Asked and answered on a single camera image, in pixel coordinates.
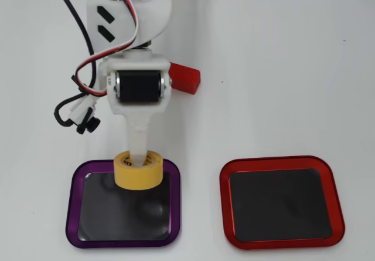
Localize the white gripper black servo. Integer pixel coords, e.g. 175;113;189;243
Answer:
99;52;173;167

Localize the yellow masking tape roll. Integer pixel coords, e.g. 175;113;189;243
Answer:
113;150;164;191

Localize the black knurled plug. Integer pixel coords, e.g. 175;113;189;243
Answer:
76;116;101;135

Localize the red ribbed block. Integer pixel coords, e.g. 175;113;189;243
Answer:
169;62;202;95

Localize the purple metal tray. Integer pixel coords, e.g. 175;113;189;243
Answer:
65;158;182;249

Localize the red metal tray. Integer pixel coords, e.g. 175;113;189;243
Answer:
219;155;346;250

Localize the white cable connector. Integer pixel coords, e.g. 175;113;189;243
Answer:
69;95;99;123

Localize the red white black servo wire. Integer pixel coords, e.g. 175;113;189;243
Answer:
74;0;140;97

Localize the black cable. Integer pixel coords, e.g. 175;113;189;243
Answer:
49;0;98;128

